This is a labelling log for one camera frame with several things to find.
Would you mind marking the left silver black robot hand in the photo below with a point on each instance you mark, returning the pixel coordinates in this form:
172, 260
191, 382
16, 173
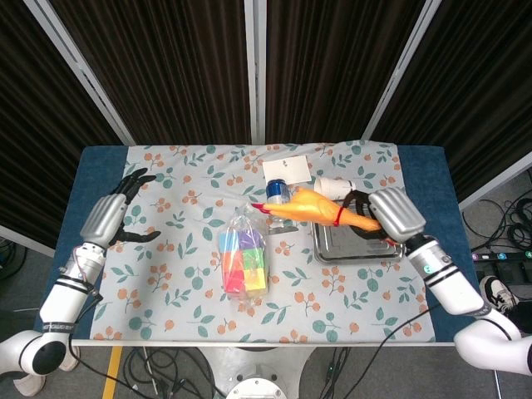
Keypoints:
101, 220

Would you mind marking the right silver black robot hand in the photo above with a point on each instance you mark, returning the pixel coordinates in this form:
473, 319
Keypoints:
397, 214

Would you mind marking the yellow rubber chicken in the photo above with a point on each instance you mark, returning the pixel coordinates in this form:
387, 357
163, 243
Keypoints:
311, 208

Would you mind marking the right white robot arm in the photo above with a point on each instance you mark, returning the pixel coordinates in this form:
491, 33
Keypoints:
449, 282

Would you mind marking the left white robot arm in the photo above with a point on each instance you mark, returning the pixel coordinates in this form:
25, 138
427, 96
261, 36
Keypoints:
66, 299

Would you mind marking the round grey robot base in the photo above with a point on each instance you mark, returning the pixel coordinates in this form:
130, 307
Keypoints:
257, 388

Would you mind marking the stainless steel rectangular tray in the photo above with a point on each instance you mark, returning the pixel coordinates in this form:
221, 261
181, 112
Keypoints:
353, 247

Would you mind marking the blue table cover cloth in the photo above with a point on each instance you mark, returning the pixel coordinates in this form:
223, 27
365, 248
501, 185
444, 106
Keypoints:
95, 166

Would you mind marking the white paper cup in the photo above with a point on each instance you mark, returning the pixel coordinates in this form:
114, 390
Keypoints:
332, 186

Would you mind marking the floral printed tablecloth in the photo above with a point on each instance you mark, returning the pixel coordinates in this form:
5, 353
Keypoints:
174, 270

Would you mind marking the black power strip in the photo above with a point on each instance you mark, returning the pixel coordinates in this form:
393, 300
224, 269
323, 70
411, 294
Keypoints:
503, 256

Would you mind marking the white paper card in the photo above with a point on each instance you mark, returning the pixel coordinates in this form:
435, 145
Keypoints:
287, 169

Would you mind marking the blue silver drink can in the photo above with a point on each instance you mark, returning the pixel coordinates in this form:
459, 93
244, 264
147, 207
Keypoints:
276, 191

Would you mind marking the black and white sneaker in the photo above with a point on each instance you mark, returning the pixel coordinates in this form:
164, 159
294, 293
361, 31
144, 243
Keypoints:
498, 293

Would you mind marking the dark folding screen panel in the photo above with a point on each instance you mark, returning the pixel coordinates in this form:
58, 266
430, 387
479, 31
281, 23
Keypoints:
33, 104
332, 62
166, 62
478, 83

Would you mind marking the bag of colourful foam blocks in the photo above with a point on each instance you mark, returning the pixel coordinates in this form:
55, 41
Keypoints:
245, 266

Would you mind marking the yellow floor tape strip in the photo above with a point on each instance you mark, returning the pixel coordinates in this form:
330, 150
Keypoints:
111, 374

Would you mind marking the white shoe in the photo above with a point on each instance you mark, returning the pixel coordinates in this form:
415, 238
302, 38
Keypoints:
29, 384

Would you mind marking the chrome metal leg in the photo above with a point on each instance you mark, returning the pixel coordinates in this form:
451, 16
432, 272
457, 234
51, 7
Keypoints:
497, 382

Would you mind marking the white table pedestal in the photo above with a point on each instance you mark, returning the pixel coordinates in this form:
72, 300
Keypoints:
216, 361

